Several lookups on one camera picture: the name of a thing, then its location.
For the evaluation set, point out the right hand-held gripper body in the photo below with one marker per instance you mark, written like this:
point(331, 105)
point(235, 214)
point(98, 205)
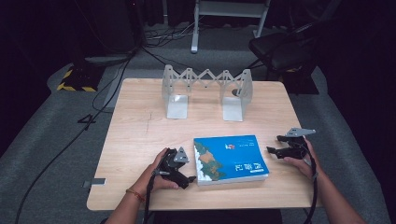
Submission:
point(295, 151)

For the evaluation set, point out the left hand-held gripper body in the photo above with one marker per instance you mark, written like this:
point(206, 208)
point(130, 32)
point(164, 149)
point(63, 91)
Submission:
point(169, 165)

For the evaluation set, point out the blue book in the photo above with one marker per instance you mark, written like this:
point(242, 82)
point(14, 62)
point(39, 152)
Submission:
point(236, 158)

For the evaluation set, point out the expandable metal book rack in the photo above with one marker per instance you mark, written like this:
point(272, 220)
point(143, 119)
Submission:
point(177, 107)

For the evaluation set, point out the person's right hand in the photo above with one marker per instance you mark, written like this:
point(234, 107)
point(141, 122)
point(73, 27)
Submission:
point(306, 166)

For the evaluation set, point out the person's left hand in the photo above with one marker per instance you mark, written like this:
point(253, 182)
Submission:
point(149, 180)

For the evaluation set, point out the grey tape piece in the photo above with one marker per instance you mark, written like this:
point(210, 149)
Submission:
point(94, 182)

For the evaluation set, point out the black chair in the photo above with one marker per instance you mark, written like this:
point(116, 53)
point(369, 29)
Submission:
point(280, 49)

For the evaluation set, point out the dark equipment stand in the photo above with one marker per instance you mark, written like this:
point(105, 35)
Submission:
point(109, 28)

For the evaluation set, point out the white metal stand frame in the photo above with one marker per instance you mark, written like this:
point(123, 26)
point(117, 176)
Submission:
point(196, 31)

